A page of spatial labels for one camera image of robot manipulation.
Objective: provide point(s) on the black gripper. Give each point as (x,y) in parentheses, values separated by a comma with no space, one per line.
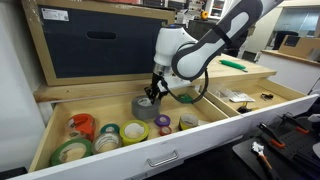
(158,81)

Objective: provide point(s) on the grey duct tape roll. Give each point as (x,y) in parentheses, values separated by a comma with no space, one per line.
(143,111)

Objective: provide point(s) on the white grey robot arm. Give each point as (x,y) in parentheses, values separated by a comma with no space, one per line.
(233,23)

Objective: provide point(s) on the small purple tape roll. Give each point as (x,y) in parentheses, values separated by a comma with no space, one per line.
(157,120)

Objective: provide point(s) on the green Scotch tape box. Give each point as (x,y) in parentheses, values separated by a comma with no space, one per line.
(185,99)

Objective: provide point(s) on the small red tape roll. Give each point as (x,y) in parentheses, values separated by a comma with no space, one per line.
(161,132)

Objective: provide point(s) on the yellow-green tape roll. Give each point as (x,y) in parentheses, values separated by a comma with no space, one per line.
(125,136)

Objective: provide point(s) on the small teal tape roll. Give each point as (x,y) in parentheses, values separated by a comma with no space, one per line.
(104,127)

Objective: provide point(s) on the wooden drawer white front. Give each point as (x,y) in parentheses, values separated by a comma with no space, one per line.
(206,140)

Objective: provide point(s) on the orange tape dispenser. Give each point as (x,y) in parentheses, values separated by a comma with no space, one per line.
(84,124)

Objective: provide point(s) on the clear packing tape roll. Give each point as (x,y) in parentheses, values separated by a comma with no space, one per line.
(98,146)

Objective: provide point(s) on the large green tape roll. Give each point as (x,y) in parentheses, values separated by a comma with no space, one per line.
(57,155)

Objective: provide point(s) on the large cardboard box black panel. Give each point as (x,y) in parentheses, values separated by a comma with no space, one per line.
(100,56)

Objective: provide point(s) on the clear plastic bag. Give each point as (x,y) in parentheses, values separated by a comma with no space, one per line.
(233,95)

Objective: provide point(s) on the dark grey box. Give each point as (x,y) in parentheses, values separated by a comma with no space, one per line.
(200,28)

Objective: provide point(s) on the black yellow small tool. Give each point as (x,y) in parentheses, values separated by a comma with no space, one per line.
(244,109)

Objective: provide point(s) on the yellow round object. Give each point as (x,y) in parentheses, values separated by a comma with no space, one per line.
(204,15)

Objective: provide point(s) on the white shelf unit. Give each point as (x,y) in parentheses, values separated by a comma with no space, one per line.
(216,6)

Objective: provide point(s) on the black mat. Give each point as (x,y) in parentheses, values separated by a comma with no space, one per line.
(246,155)

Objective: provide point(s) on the small black clip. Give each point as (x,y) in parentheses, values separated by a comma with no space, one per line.
(266,96)

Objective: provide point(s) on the black orange clamp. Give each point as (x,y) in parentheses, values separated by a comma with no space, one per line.
(270,135)
(293,123)

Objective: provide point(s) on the white cabinet wooden top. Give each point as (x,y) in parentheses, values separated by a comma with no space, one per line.
(286,71)

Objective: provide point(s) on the brown cardboard box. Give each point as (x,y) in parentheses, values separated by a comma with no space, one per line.
(300,46)

